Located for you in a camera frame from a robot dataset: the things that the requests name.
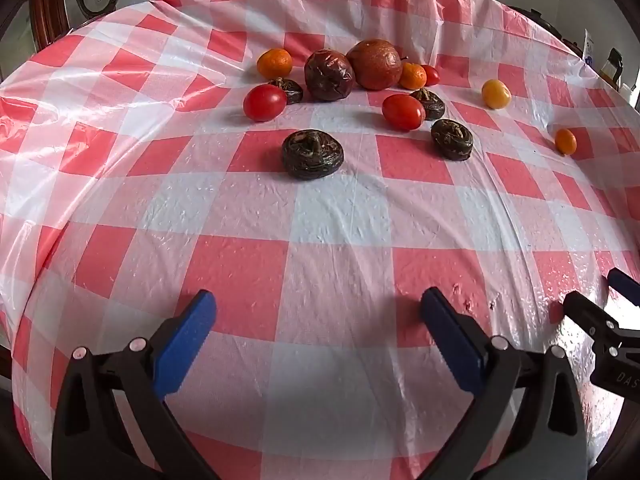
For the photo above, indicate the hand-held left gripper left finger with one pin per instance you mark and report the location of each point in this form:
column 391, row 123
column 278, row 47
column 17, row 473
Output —
column 185, row 340

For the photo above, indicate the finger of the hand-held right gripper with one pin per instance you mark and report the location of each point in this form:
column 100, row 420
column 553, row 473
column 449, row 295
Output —
column 625, row 285
column 587, row 312

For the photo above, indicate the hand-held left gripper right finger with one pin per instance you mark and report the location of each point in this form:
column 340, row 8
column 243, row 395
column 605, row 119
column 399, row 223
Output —
column 450, row 340

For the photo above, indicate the large reddish brown passion fruit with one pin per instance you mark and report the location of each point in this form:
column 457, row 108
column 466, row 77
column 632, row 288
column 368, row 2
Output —
column 375, row 64

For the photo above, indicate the small orange cherry tomato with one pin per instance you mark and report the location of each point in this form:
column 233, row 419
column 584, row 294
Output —
column 565, row 141

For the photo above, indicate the red white checked tablecloth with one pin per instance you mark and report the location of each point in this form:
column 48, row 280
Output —
column 320, row 240

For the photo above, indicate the dried mushroom front right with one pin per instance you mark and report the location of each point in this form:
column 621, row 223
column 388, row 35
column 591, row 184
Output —
column 452, row 139

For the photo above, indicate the dried mushroom front left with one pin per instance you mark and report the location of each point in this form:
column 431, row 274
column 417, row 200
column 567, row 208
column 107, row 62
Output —
column 312, row 155

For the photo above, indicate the yellow striped fruit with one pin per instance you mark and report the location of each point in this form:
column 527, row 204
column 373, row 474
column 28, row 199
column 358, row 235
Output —
column 496, row 94

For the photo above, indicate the dried mushroom behind right tomato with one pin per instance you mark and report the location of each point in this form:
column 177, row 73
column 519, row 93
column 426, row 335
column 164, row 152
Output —
column 431, row 103

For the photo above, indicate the white carton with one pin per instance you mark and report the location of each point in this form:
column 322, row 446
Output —
column 589, row 46

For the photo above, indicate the small red cherry tomato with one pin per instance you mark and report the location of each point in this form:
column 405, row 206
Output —
column 432, row 75

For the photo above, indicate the small orange tangerine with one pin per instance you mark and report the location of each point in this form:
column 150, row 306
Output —
column 412, row 76

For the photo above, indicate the dark water chestnut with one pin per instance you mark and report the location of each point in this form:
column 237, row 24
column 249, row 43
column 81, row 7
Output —
column 290, row 89

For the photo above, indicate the black pot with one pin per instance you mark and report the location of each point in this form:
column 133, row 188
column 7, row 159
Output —
column 539, row 17

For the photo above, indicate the dark wrinkled passion fruit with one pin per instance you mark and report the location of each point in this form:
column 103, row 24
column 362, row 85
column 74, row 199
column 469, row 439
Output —
column 330, row 76

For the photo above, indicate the large orange tangerine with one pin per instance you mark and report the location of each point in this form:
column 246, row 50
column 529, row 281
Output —
column 274, row 62

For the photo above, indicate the brown wooden door frame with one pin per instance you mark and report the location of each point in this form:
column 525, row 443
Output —
column 50, row 10

